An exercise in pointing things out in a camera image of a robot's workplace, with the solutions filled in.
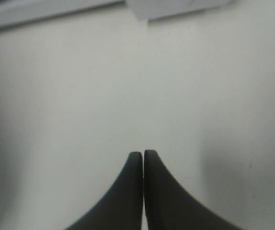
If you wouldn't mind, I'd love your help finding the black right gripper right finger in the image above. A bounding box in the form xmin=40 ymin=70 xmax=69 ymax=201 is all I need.
xmin=144 ymin=150 xmax=236 ymax=230

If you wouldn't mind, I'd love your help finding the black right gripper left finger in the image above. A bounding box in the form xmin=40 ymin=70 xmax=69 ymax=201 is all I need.
xmin=68 ymin=152 xmax=142 ymax=230

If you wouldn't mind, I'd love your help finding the white microwave door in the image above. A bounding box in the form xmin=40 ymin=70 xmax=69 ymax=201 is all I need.
xmin=0 ymin=0 xmax=123 ymax=28

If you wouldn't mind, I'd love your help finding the white microwave oven body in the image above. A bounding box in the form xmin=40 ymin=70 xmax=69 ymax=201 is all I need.
xmin=126 ymin=0 xmax=229 ymax=20

